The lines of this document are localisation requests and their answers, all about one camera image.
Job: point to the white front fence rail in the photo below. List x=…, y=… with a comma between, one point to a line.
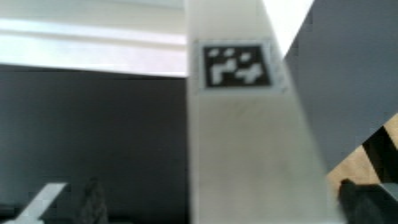
x=124, y=36

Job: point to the white desk leg with tag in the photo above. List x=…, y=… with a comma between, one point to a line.
x=258, y=183

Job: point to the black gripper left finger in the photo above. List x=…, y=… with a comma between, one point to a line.
x=87, y=207

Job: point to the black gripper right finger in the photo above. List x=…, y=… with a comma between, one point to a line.
x=368, y=204

